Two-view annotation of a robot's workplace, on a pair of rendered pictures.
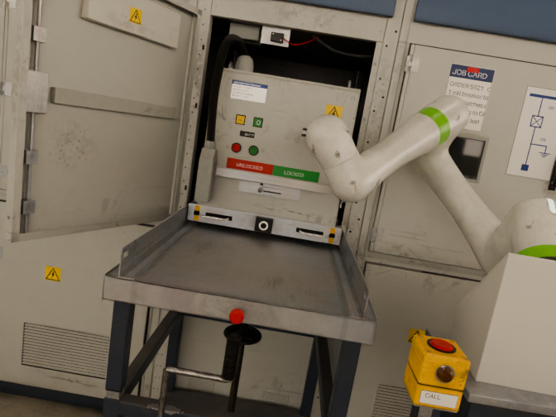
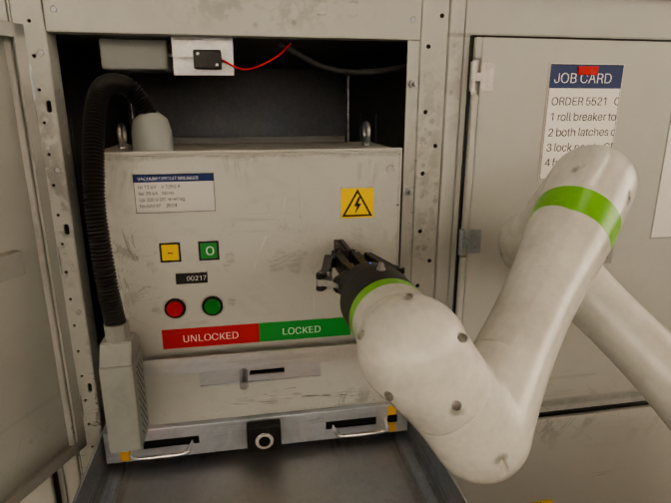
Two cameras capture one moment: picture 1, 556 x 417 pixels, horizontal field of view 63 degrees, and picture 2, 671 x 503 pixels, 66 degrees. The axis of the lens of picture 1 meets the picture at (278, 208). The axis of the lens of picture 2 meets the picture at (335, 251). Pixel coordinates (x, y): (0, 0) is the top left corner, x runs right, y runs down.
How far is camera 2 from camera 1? 0.75 m
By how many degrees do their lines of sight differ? 13
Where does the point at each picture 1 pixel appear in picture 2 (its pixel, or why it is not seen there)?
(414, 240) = not seen: hidden behind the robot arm
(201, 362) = not seen: outside the picture
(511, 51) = (644, 25)
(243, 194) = (211, 389)
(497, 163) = (637, 224)
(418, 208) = not seen: hidden behind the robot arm
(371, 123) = (422, 197)
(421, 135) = (585, 263)
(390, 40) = (433, 35)
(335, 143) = (448, 386)
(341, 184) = (471, 466)
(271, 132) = (242, 264)
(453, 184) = (614, 309)
